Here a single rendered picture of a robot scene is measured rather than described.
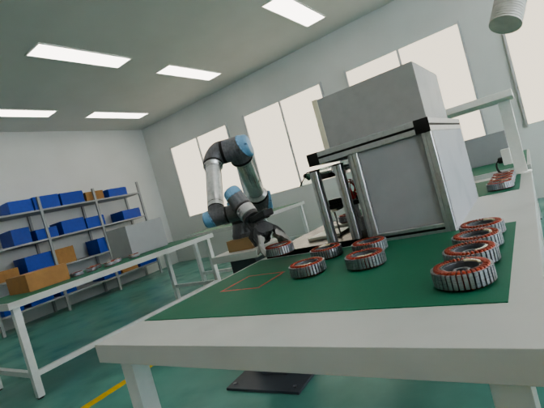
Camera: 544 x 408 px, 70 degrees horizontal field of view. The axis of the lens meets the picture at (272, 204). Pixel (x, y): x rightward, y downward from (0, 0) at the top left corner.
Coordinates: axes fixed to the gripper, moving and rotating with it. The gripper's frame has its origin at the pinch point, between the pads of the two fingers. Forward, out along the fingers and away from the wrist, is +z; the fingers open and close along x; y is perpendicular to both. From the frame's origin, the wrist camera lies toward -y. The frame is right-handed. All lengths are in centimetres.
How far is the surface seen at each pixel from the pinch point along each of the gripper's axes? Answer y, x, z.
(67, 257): 503, -2, -402
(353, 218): -17.5, -21.4, 9.0
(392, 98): -54, -39, -10
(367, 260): -35.3, 6.1, 31.0
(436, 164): -49, -32, 19
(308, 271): -22.0, 13.5, 21.4
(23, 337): 199, 86, -117
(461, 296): -59, 19, 53
